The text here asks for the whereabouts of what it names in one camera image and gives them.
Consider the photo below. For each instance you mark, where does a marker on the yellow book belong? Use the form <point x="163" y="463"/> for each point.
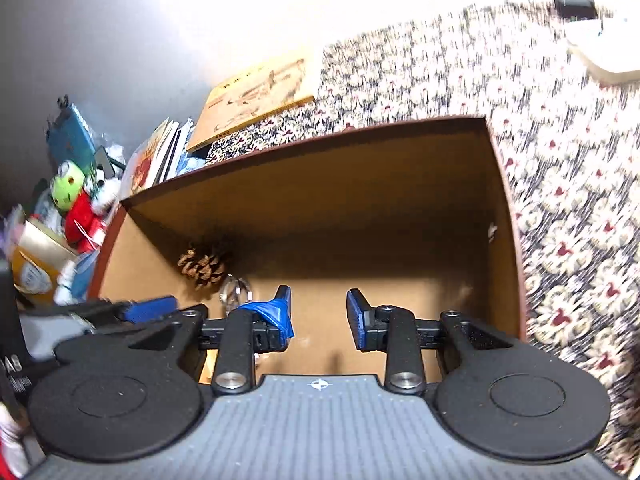
<point x="250" y="100"/>

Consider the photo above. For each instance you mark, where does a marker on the stack of booklets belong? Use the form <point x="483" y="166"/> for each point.
<point x="147" y="160"/>

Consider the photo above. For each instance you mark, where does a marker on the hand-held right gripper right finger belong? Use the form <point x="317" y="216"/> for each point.
<point x="357" y="322"/>

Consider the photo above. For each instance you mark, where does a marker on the brown cardboard box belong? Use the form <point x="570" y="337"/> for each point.
<point x="350" y="240"/>

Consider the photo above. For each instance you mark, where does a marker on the small panda plush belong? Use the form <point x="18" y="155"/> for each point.
<point x="105" y="192"/>

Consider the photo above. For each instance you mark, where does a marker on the blue notebook with clips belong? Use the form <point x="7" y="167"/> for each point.
<point x="70" y="135"/>

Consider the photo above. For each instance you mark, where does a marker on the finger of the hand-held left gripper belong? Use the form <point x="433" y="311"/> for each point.
<point x="150" y="309"/>

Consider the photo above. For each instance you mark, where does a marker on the pine cone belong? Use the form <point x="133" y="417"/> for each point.
<point x="200" y="265"/>

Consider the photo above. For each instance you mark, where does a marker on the white power strip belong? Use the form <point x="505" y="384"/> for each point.
<point x="610" y="55"/>

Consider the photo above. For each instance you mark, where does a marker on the white crumpled cloth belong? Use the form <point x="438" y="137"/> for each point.
<point x="67" y="280"/>

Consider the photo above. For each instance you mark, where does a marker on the black power adapter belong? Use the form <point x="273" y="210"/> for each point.
<point x="572" y="6"/>

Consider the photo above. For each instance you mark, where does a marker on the golden box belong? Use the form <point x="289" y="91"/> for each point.
<point x="35" y="270"/>

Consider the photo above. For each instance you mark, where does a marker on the green frog plush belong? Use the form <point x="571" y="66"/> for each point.
<point x="67" y="185"/>

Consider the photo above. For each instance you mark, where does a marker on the metal clip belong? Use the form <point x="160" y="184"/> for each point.
<point x="235" y="292"/>

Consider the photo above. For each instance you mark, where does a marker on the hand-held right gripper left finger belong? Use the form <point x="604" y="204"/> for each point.
<point x="277" y="317"/>

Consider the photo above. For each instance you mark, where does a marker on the dark rectangular panel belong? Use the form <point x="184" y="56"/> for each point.
<point x="106" y="157"/>

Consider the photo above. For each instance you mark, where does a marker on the blue patterned cloth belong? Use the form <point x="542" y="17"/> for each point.
<point x="82" y="280"/>

